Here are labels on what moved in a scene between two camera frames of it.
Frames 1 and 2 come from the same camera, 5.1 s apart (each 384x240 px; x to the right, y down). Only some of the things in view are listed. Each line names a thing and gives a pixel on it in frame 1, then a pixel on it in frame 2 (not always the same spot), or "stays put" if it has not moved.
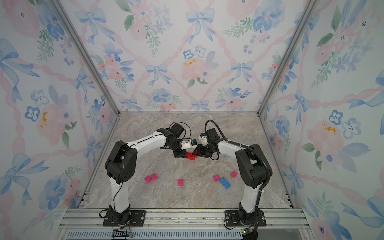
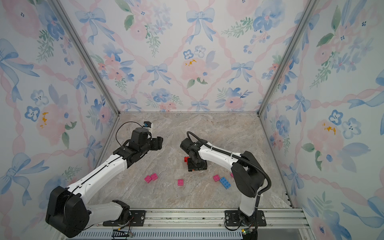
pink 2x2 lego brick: x=154 y=176 stays put
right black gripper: x=200 y=152 to x=203 y=165
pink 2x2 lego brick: x=216 y=178 stays put
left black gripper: x=180 y=154 to x=158 y=142
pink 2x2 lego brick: x=148 y=179 stays put
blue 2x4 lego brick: x=224 y=182 stays put
